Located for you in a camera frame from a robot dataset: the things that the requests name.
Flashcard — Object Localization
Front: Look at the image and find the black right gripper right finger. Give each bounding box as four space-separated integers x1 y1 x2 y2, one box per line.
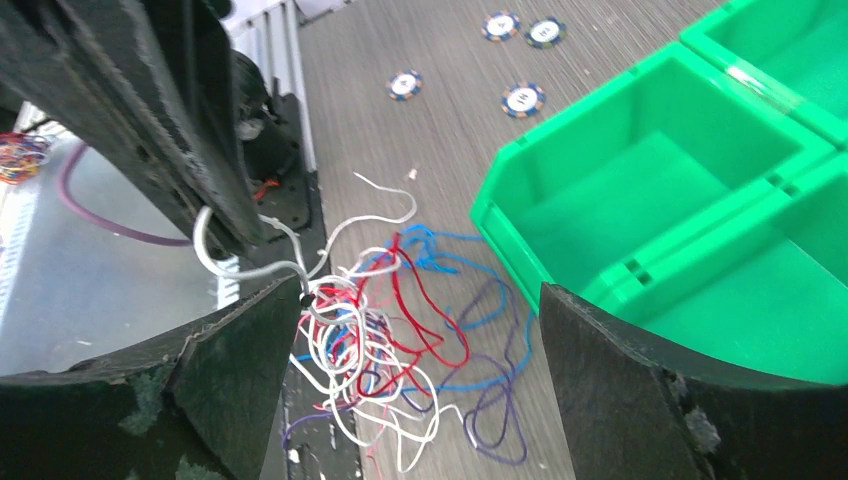
539 283 847 479

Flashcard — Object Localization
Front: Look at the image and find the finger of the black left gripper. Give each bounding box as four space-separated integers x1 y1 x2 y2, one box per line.
0 0 220 260
72 1 262 242

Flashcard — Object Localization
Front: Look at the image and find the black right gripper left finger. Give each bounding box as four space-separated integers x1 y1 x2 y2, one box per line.
1 276 302 479

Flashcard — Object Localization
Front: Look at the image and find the coloured cable bundle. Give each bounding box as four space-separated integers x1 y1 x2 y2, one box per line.
281 225 535 475

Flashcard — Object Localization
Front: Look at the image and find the green plastic bin tray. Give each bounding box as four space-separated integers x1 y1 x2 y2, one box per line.
470 1 847 385

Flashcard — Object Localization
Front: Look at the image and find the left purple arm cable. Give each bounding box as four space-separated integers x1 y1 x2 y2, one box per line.
56 140 193 248

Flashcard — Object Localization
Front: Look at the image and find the perforated metal rail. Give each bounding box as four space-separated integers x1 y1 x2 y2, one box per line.
0 0 316 319

